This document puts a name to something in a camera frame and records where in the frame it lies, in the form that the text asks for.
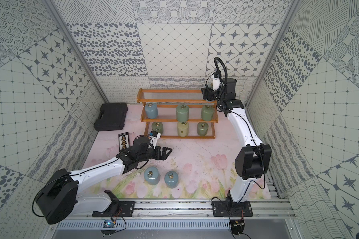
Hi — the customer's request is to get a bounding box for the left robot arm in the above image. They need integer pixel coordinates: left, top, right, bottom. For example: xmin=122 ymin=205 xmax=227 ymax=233
xmin=32 ymin=135 xmax=173 ymax=225

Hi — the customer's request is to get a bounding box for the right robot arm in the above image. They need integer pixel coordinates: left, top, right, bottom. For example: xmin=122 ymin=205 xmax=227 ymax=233
xmin=201 ymin=73 xmax=272 ymax=206

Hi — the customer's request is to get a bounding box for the wooden three-tier shelf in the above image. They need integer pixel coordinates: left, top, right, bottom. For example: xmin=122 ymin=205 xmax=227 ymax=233
xmin=137 ymin=89 xmax=218 ymax=139

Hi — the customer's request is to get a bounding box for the black connector board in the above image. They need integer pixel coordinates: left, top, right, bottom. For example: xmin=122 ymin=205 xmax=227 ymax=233
xmin=118 ymin=132 xmax=129 ymax=152

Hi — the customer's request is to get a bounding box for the green canister bottom left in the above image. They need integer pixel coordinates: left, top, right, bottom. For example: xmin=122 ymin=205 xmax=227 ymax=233
xmin=152 ymin=121 xmax=164 ymax=134

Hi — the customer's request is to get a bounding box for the green canister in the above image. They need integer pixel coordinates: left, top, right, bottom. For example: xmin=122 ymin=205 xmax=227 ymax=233
xmin=201 ymin=105 xmax=214 ymax=121
xmin=176 ymin=105 xmax=189 ymax=122
xmin=152 ymin=121 xmax=164 ymax=134
xmin=197 ymin=122 xmax=208 ymax=136

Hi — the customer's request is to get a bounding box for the green canister middle right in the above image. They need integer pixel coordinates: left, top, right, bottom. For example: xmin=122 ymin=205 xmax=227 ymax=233
xmin=201 ymin=105 xmax=214 ymax=121

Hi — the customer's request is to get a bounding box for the yellow canister bottom centre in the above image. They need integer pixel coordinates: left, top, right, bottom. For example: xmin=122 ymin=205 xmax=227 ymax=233
xmin=177 ymin=122 xmax=189 ymax=137

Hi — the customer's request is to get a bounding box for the green canister middle centre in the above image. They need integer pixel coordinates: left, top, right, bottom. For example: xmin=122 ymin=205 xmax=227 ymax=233
xmin=176 ymin=105 xmax=189 ymax=122

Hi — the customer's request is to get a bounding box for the green canister bottom right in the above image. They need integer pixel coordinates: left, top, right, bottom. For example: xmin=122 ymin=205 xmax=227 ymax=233
xmin=197 ymin=122 xmax=208 ymax=136

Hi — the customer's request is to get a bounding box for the black plastic tool case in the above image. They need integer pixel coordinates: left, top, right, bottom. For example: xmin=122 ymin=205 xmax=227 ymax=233
xmin=94 ymin=103 xmax=128 ymax=131

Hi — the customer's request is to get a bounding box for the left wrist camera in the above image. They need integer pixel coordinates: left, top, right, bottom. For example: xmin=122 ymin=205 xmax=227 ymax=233
xmin=148 ymin=130 xmax=161 ymax=148

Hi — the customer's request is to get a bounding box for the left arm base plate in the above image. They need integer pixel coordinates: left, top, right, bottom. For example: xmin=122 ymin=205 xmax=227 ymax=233
xmin=92 ymin=201 xmax=136 ymax=218

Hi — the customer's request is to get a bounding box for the aluminium mounting rail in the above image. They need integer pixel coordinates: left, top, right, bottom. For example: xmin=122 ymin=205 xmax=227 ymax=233
xmin=52 ymin=198 xmax=297 ymax=220

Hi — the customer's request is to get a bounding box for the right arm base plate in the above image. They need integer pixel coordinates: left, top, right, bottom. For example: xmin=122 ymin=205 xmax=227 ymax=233
xmin=211 ymin=200 xmax=253 ymax=218

